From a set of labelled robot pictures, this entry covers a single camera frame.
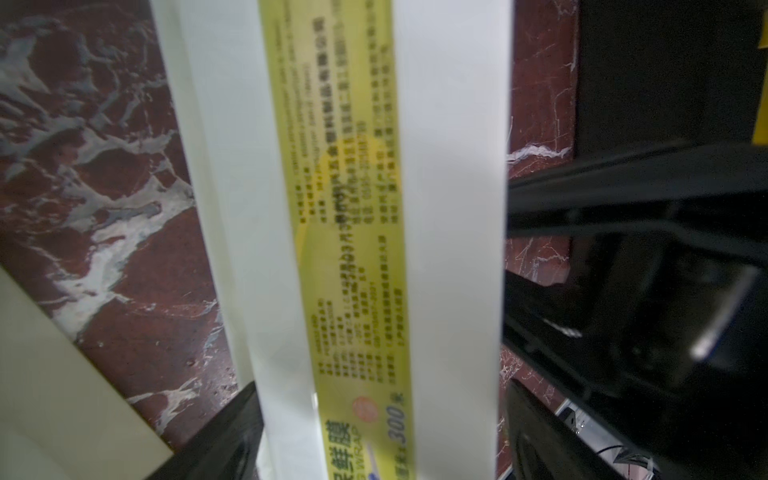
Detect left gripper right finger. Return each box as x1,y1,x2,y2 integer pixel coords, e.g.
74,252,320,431
505,380,621,480

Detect yellow black toolbox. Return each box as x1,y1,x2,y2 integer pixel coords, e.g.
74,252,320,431
575,1,767,157

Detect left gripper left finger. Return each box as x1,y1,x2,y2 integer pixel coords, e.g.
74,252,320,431
149,382,264,480

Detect white dispenser box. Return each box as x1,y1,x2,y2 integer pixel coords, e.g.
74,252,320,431
1,273,172,479

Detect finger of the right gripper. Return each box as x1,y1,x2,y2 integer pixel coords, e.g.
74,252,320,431
502,143,767,479

